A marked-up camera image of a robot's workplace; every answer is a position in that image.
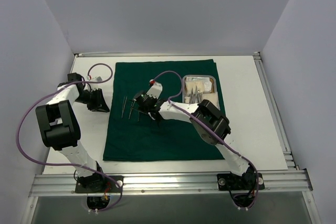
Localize aluminium frame rail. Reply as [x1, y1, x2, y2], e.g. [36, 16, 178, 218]
[75, 52, 261, 58]
[253, 52, 299, 170]
[29, 169, 312, 197]

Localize white gauze pad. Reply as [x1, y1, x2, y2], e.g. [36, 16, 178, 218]
[203, 81, 212, 93]

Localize green white suture packet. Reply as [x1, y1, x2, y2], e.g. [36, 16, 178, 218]
[185, 76, 210, 82]

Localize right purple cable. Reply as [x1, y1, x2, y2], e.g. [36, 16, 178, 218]
[149, 70, 260, 207]

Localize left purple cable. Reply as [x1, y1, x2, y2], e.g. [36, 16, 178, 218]
[16, 62, 123, 212]

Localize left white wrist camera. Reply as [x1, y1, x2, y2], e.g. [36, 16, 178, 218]
[87, 76, 103, 82]

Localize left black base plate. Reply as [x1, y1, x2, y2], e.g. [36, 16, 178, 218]
[75, 175, 122, 194]

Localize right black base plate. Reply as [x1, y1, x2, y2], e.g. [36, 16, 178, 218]
[216, 173, 256, 191]

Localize purple cable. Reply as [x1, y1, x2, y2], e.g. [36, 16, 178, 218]
[16, 62, 123, 212]
[149, 70, 260, 207]

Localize steel surgical scissors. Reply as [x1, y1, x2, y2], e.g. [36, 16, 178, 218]
[189, 86, 197, 104]

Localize steel forceps clamp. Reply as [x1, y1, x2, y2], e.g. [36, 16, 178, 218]
[195, 86, 202, 103]

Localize cotton ball bag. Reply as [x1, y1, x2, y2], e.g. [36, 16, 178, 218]
[185, 81, 204, 95]

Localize dark green surgical cloth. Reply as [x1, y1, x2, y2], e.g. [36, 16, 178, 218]
[103, 60, 230, 162]

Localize front aluminium frame rail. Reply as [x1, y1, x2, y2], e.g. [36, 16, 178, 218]
[29, 169, 312, 197]

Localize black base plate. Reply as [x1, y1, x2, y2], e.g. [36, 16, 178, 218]
[75, 175, 122, 194]
[216, 173, 256, 191]

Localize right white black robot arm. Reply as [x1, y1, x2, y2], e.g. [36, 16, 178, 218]
[133, 91, 256, 189]

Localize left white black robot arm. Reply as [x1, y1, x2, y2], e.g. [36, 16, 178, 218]
[35, 73, 110, 192]

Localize right aluminium frame rail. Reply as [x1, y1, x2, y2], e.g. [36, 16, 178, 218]
[253, 52, 299, 170]

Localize back aluminium frame rail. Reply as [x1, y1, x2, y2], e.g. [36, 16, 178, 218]
[75, 52, 261, 58]

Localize curved tip steel tweezers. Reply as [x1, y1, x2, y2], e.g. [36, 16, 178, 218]
[128, 99, 135, 119]

